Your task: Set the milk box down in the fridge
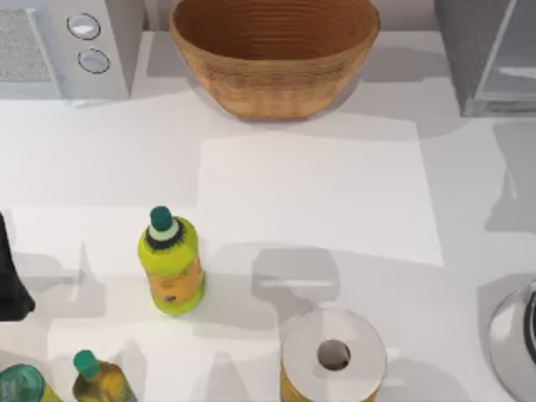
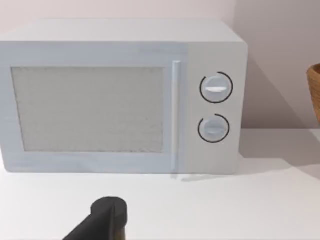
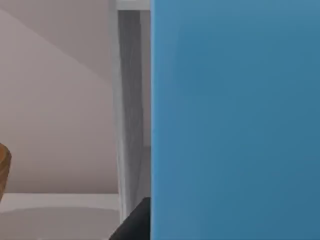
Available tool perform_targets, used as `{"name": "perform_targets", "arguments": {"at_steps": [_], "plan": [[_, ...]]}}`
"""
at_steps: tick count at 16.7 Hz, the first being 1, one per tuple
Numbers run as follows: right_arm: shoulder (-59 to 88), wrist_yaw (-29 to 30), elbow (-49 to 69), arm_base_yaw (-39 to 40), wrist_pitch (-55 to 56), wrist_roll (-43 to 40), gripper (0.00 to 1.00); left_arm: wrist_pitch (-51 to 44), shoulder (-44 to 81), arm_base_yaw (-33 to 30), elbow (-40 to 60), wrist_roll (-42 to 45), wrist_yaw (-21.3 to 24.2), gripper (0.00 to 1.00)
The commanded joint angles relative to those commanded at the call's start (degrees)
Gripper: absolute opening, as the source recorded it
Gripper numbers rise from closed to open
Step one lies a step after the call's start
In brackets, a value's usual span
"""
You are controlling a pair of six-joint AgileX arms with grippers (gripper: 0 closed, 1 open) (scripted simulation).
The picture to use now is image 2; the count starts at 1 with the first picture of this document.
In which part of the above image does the wooden basket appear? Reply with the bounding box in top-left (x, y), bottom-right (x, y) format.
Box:
top-left (306, 63), bottom-right (320, 129)

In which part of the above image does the pale microwave oven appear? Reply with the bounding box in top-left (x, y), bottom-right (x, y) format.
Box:
top-left (0, 19), bottom-right (249, 175)

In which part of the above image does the large microwave knob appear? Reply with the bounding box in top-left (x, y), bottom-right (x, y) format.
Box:
top-left (199, 71), bottom-right (234, 104)

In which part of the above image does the pale microwave door handle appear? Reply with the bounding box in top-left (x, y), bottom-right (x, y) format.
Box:
top-left (171, 60), bottom-right (182, 174)

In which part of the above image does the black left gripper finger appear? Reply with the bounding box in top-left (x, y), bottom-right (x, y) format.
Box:
top-left (62, 196), bottom-right (129, 240)

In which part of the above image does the microwave oven door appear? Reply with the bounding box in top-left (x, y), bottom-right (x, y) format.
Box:
top-left (0, 40), bottom-right (189, 174)

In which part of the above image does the small microwave knob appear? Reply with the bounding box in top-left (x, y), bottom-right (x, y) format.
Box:
top-left (197, 113), bottom-right (231, 144)

